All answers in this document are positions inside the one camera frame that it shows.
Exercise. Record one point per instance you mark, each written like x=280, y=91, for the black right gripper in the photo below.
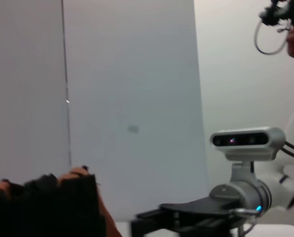
x=201, y=217

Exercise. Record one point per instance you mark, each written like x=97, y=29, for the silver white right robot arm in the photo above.
x=272, y=187

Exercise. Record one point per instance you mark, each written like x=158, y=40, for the black handheld device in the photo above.
x=285, y=12

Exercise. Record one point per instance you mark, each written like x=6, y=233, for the silver camera mount bracket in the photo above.
x=240, y=172

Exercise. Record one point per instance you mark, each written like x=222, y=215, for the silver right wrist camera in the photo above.
x=248, y=140

